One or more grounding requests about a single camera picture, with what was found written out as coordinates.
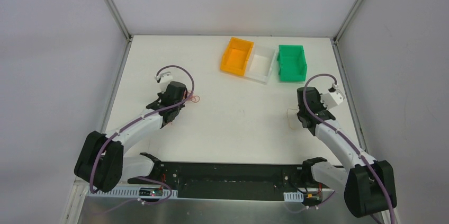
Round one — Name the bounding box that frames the right aluminium frame post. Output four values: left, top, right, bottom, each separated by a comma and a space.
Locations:
333, 0, 364, 44

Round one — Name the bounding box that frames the orange plastic bin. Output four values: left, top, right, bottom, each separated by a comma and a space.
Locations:
220, 37, 254, 76

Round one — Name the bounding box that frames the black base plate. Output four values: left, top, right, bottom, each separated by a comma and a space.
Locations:
147, 162, 326, 201

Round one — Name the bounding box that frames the green plastic bin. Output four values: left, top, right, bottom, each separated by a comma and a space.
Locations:
277, 45, 308, 82

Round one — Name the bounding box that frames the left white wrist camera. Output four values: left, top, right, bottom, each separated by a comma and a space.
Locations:
155, 71, 173, 93

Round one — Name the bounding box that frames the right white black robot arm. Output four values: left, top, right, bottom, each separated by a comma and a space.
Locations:
297, 87, 397, 218

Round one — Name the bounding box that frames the aluminium frame post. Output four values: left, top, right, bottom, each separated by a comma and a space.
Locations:
104, 0, 132, 42
333, 0, 364, 44

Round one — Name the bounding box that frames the white cable duct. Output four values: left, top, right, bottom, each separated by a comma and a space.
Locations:
87, 186, 178, 200
283, 191, 304, 203

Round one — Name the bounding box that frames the coloured wire bundle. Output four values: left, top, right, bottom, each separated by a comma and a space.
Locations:
165, 91, 201, 127

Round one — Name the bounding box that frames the white plastic bin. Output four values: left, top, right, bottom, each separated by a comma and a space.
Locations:
243, 44, 278, 84

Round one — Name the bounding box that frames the right white cable duct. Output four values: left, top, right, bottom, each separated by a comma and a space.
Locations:
283, 191, 304, 203

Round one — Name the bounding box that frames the left white cable duct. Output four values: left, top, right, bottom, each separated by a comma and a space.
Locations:
87, 186, 178, 200

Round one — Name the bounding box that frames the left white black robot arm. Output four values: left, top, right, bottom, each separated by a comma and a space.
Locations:
74, 81, 187, 193

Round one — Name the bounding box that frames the left aluminium frame post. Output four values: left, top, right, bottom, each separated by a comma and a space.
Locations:
104, 0, 132, 42

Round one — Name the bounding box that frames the yellow wire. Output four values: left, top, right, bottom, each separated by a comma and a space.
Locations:
286, 108, 300, 131

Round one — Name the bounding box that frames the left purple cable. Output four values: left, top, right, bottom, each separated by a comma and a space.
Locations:
88, 65, 195, 205

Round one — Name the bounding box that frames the purple cable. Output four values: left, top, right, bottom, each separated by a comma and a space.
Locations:
302, 73, 397, 224
88, 65, 195, 205

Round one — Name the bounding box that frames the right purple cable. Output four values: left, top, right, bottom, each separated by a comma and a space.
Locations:
302, 73, 397, 224

